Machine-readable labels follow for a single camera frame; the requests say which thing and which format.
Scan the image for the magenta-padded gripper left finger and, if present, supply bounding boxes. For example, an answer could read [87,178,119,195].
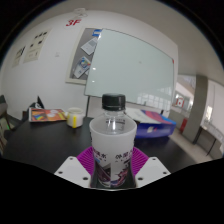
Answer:
[54,146,99,189]

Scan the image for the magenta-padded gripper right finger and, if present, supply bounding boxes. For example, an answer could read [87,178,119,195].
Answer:
[128,148,172,189]

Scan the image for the clear black-capped drink bottle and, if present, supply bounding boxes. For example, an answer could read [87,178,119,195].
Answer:
[88,93,138,189]

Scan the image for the blue and white cardboard box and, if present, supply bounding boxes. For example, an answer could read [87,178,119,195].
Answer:
[128,107,177,139]

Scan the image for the colourful printed flat box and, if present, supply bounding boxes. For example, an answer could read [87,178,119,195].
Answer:
[28,107,69,123]

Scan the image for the black bag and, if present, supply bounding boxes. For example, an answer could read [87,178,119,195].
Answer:
[34,95,46,110]

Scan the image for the wooden chair with dark seat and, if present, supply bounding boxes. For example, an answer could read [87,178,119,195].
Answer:
[0,94,9,154]

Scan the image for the large glass whiteboard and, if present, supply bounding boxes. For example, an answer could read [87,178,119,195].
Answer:
[83,28,176,111]

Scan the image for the grey notice board with papers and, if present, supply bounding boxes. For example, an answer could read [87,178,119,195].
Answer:
[65,27,101,85]

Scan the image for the small white wall poster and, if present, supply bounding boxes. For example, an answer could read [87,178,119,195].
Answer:
[11,45,27,68]

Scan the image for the large white wall poster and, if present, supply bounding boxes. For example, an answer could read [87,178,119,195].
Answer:
[23,29,52,64]

